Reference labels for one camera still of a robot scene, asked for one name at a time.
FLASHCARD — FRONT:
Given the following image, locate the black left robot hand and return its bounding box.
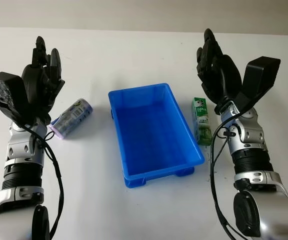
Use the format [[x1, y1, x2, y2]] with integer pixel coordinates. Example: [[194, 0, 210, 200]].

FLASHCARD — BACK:
[[21, 36, 66, 126]]

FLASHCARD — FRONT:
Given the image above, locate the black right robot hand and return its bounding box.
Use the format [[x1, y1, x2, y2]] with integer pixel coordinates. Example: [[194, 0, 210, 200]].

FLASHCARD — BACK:
[[196, 28, 243, 111]]

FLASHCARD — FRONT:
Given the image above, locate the purple garbage bag roll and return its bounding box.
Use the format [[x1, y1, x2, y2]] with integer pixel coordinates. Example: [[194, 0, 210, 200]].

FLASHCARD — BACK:
[[48, 98, 93, 140]]

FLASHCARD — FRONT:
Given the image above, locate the green toothpaste box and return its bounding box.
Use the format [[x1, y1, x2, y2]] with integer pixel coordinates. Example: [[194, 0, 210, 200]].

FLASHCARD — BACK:
[[191, 97, 213, 146]]

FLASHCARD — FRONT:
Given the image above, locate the blue plastic tray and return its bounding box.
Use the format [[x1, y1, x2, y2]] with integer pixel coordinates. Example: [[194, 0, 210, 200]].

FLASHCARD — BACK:
[[107, 82, 206, 189]]

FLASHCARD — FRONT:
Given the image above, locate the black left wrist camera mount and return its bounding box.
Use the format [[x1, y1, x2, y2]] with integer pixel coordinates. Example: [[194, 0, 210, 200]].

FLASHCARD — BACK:
[[0, 71, 29, 124]]

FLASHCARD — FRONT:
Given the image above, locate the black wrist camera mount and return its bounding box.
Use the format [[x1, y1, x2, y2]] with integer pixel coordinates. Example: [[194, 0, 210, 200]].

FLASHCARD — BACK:
[[235, 56, 282, 116], [0, 71, 29, 124]]

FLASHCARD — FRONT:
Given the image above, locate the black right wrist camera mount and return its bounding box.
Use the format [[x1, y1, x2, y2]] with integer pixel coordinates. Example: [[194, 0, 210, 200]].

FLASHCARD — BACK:
[[235, 56, 282, 116]]

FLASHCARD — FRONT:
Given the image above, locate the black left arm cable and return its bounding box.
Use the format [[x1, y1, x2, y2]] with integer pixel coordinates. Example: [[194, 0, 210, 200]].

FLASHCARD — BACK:
[[21, 122, 65, 239]]

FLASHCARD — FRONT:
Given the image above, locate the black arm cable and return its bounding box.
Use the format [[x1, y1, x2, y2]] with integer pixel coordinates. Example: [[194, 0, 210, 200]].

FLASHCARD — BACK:
[[208, 99, 248, 240], [21, 122, 65, 239]]

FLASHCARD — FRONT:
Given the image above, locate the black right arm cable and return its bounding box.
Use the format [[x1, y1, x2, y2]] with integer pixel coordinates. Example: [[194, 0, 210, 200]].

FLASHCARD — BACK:
[[208, 99, 248, 240]]

